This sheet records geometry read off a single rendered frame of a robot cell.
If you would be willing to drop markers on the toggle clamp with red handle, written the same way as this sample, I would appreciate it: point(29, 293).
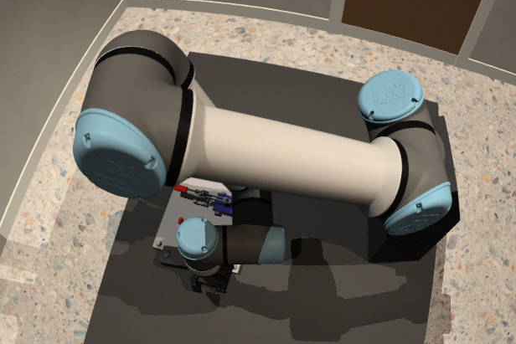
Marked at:
point(203, 201)

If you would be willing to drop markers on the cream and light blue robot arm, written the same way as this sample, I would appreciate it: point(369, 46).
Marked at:
point(138, 128)

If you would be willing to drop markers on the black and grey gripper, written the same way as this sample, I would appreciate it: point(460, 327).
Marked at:
point(202, 284)

